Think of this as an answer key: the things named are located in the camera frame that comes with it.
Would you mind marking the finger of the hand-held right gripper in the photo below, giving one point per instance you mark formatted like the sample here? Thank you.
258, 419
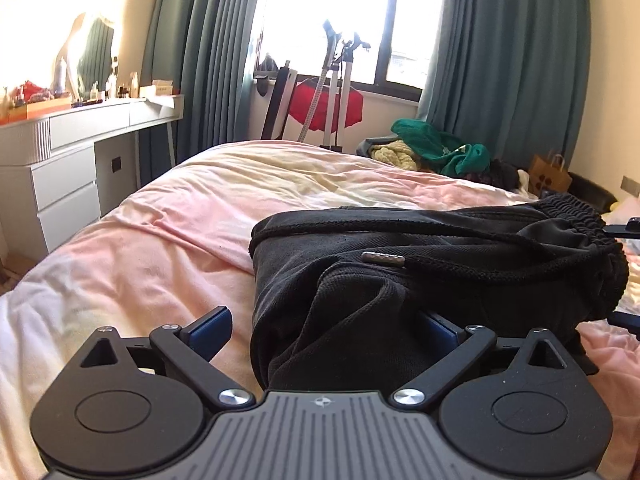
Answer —
625, 228
627, 322

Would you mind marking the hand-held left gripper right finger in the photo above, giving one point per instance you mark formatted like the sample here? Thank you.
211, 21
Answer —
445, 337

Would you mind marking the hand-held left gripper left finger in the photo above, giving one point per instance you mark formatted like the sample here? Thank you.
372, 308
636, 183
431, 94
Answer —
207, 335

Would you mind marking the black pants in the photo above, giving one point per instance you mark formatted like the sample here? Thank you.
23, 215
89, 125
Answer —
400, 285

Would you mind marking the dark clothes pile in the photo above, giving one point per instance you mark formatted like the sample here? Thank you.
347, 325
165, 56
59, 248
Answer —
500, 172

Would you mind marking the brown paper bag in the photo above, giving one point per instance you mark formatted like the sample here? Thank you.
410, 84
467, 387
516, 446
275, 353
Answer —
547, 177

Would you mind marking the pastel pink yellow duvet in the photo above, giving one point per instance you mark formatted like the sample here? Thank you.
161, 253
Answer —
150, 260

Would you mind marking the pale yellow garment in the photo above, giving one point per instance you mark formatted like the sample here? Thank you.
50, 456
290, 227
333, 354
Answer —
395, 155

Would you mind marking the green garment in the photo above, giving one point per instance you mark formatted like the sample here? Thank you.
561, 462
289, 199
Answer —
425, 140

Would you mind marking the teal curtain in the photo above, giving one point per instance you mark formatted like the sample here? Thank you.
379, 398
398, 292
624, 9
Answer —
500, 60
200, 60

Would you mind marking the white dresser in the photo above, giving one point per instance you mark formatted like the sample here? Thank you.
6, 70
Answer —
65, 180

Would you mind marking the black white leaning panel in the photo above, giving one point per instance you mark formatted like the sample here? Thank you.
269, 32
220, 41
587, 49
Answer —
277, 105

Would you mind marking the small white box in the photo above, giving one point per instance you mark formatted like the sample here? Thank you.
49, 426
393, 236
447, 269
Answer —
164, 88

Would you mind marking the red cloth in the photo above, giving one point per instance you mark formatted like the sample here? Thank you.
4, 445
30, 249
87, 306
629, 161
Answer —
350, 105

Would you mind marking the row of cosmetic bottles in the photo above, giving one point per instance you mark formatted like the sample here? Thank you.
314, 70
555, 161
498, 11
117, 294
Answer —
120, 87

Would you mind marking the silver tripod stand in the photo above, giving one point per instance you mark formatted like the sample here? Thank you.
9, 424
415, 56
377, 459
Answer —
344, 85

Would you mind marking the dresser mirror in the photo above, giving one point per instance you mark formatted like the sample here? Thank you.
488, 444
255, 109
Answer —
95, 55

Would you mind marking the window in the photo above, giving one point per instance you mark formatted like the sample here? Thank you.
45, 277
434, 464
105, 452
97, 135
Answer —
310, 0

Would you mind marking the grey wall switch plate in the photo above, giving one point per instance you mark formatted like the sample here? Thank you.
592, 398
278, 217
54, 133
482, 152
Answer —
631, 186

